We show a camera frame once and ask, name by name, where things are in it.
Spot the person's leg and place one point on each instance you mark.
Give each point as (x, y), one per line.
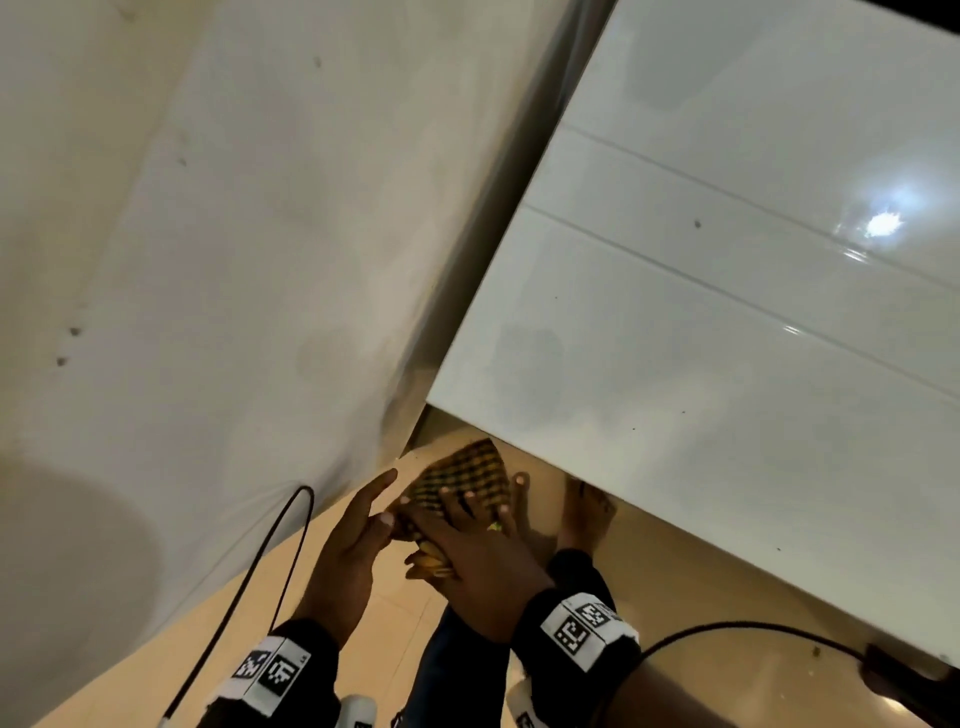
(581, 577)
(457, 675)

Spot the black marker wristband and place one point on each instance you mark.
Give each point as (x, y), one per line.
(277, 675)
(577, 652)

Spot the person's foot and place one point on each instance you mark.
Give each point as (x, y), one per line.
(534, 525)
(589, 517)

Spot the person's right foot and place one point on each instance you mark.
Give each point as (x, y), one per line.
(589, 517)

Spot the person's right leg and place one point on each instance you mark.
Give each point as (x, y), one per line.
(581, 577)

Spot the person's left foot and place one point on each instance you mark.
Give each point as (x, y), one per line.
(534, 525)

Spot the white table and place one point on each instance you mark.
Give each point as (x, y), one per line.
(712, 375)

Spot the person's left hand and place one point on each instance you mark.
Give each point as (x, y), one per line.
(341, 577)

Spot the person's left leg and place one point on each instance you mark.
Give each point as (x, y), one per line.
(457, 675)

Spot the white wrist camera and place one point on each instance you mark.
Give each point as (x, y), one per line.
(356, 712)
(525, 709)

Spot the brown checkered cloth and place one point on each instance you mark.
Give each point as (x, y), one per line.
(465, 469)

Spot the person's right hand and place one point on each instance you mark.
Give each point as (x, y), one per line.
(487, 585)

